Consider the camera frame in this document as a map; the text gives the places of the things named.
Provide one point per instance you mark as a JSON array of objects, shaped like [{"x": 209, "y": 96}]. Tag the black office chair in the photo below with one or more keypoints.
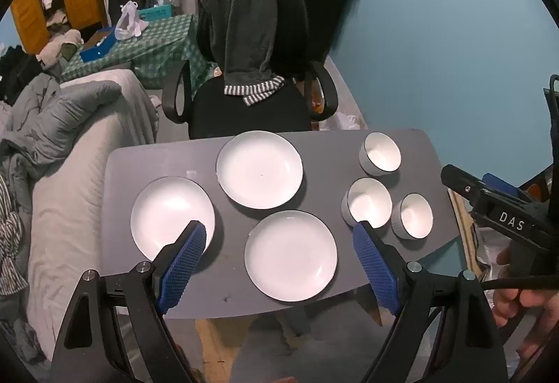
[{"x": 244, "y": 112}]

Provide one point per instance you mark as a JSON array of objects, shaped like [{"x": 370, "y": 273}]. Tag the grey sweater with striped cuffs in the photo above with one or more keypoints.
[{"x": 249, "y": 25}]

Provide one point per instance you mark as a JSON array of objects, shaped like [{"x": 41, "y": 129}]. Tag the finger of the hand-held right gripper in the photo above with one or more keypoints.
[
  {"x": 502, "y": 186},
  {"x": 460, "y": 184}
]

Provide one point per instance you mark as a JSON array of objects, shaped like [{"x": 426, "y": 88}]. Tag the white plastic bag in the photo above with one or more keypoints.
[{"x": 129, "y": 22}]

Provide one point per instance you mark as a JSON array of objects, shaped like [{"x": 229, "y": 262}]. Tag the white bin bag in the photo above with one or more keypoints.
[{"x": 347, "y": 121}]

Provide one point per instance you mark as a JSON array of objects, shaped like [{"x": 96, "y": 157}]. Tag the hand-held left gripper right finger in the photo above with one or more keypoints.
[{"x": 375, "y": 265}]

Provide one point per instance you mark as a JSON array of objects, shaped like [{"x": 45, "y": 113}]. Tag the blue flat box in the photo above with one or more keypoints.
[{"x": 98, "y": 46}]

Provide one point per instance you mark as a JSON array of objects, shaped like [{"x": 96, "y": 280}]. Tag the striped cloth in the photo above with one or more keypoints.
[{"x": 11, "y": 243}]

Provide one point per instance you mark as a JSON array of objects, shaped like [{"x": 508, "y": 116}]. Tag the black clothes pile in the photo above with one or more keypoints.
[{"x": 17, "y": 68}]

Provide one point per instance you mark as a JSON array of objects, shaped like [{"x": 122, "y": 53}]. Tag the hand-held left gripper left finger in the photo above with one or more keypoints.
[{"x": 185, "y": 260}]

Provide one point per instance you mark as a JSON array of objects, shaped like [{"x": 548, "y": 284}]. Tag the grey puffy duvet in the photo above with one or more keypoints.
[{"x": 56, "y": 116}]

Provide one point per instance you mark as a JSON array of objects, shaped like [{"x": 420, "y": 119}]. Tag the cardboard sheets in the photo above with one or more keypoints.
[{"x": 465, "y": 225}]

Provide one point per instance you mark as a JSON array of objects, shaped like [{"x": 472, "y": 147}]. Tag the orange snack packet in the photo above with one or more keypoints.
[{"x": 316, "y": 99}]

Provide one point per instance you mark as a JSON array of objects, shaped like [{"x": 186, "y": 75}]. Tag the teal plastic crate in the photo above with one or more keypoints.
[{"x": 157, "y": 11}]

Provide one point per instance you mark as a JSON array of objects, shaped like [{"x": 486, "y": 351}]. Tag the white bowl with dark rim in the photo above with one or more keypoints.
[
  {"x": 381, "y": 151},
  {"x": 415, "y": 217},
  {"x": 369, "y": 199}
]

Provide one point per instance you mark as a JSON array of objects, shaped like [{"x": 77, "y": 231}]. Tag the person's grey trousers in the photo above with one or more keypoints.
[{"x": 270, "y": 357}]

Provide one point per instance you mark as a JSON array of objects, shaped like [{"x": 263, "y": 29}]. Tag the person's right hand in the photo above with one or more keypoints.
[{"x": 533, "y": 308}]

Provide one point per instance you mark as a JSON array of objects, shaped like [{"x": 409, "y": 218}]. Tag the green checkered tablecloth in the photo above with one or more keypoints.
[{"x": 157, "y": 46}]

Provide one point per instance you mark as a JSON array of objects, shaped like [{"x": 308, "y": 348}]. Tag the grey bed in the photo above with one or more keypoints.
[{"x": 70, "y": 212}]

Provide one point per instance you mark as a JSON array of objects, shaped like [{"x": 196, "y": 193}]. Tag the beige clothes pile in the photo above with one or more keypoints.
[{"x": 61, "y": 42}]

